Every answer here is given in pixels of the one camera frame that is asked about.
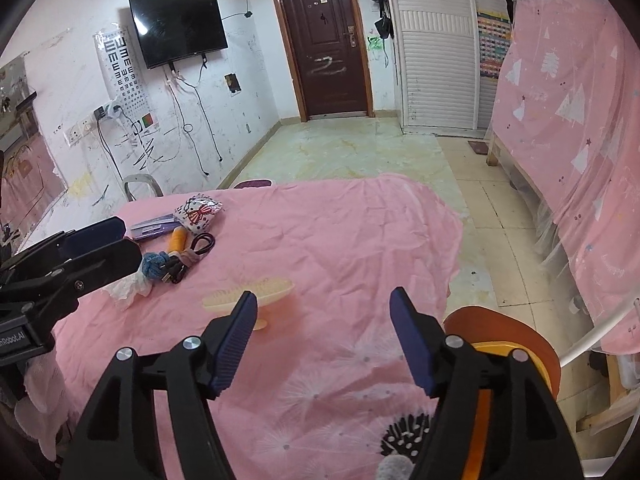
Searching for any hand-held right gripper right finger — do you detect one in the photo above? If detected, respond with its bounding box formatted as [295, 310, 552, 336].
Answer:
[390, 287, 586, 480]

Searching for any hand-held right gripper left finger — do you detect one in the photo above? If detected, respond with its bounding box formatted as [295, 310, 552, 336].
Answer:
[60, 291, 258, 480]

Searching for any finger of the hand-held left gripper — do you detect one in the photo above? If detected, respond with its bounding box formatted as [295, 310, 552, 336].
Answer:
[50, 240, 143, 306]
[22, 216, 127, 268]

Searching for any white tissue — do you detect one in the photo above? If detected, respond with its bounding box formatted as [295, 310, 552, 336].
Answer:
[107, 275, 153, 308]

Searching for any blue knitted cloth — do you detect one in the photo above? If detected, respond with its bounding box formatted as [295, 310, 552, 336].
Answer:
[140, 252, 168, 281]

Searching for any purple cardboard box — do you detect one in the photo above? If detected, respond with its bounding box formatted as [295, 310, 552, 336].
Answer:
[131, 212, 181, 242]

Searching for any black cable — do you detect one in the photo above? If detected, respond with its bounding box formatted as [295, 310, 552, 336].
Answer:
[150, 232, 217, 285]

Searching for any white cartoon print pouch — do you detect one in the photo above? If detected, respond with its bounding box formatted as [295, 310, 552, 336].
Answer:
[173, 192, 224, 235]

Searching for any orange plastic chair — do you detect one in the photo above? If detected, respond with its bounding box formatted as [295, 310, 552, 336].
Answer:
[444, 305, 562, 406]

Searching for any yellow plastic chair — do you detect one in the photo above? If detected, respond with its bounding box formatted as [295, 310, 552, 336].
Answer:
[462, 342, 543, 480]

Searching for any grey dotted sock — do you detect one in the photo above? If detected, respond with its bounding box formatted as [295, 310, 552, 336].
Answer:
[377, 455, 416, 480]

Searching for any eye test chart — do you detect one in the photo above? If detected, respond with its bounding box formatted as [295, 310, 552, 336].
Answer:
[92, 27, 158, 136]

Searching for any pink tree print curtain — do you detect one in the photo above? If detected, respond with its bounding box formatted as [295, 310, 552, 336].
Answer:
[487, 0, 640, 356]

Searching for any white louvred wardrobe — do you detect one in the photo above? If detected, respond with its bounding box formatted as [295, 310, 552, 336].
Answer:
[387, 0, 511, 133]

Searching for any dark brown door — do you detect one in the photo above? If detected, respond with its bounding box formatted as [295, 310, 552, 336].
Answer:
[267, 0, 376, 122]

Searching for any colourful grid poster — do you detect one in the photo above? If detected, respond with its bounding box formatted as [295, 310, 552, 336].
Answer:
[477, 10, 511, 79]

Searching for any wall mirror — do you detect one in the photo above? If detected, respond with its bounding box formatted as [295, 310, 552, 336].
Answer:
[0, 57, 68, 241]

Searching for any white wall socket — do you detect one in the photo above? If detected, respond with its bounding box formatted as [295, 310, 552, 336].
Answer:
[64, 117, 96, 147]

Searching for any white metal rail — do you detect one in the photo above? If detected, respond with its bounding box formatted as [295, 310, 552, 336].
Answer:
[560, 297, 640, 367]

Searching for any black wall television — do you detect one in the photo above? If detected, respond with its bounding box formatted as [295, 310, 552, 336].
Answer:
[129, 0, 229, 70]

